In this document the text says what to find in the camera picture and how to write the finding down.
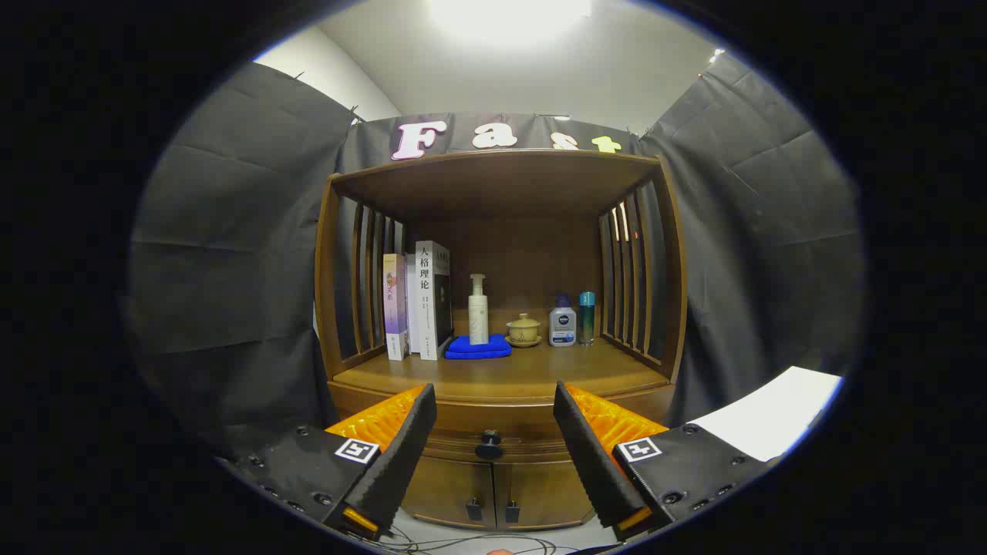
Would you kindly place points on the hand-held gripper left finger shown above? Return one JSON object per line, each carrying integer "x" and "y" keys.
{"x": 401, "y": 455}

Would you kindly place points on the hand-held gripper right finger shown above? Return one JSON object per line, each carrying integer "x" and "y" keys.
{"x": 590, "y": 455}

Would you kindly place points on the wooden drawer with black knob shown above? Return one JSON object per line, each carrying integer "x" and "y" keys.
{"x": 493, "y": 416}

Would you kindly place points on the wooden cabinet door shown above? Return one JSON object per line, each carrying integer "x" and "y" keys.
{"x": 451, "y": 486}
{"x": 547, "y": 493}

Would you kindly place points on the wooden countertop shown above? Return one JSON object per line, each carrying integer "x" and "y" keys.
{"x": 509, "y": 374}

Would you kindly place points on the brown wooden cabinet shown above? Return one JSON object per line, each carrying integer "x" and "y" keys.
{"x": 501, "y": 185}

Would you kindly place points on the blue folded towel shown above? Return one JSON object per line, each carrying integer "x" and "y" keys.
{"x": 478, "y": 351}

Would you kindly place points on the white bottle with blue cap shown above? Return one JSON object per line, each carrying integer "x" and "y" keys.
{"x": 562, "y": 327}

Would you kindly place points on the teal slim bottle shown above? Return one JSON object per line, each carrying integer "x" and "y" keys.
{"x": 587, "y": 320}

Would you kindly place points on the yellow lidded teacup with saucer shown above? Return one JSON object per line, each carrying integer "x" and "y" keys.
{"x": 523, "y": 331}

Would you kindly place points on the purple book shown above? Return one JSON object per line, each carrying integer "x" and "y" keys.
{"x": 395, "y": 308}

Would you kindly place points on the thin white book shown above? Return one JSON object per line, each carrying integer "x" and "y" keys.
{"x": 412, "y": 308}

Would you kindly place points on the thick white book dark cover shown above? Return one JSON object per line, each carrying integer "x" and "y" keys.
{"x": 426, "y": 308}

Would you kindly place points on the white pump bottle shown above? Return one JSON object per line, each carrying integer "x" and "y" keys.
{"x": 478, "y": 320}

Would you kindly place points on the white box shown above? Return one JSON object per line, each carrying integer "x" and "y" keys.
{"x": 771, "y": 408}

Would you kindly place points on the ceiling light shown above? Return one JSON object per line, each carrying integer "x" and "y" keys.
{"x": 509, "y": 15}

